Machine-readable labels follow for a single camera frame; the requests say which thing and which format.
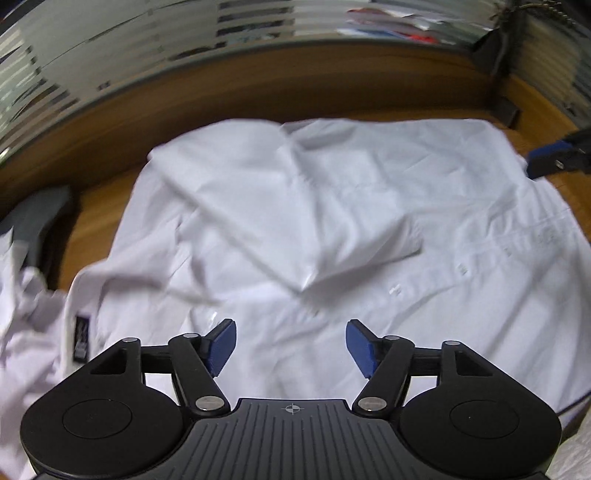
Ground black partition bracket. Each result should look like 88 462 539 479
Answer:
496 95 521 128

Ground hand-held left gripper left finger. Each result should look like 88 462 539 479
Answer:
89 318 238 418

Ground colourful printed papers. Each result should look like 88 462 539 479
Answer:
346 0 491 45

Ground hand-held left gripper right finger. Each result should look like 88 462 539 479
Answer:
346 318 491 419

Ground crumpled white shirt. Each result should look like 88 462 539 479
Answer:
0 226 70 480

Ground dark grey garment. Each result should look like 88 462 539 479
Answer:
0 185 75 278

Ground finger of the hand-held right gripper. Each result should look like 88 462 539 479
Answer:
526 131 591 182

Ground striped glass desk partition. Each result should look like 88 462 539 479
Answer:
501 0 591 139
0 0 509 199

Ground white dress shirt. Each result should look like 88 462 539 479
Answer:
61 117 591 418

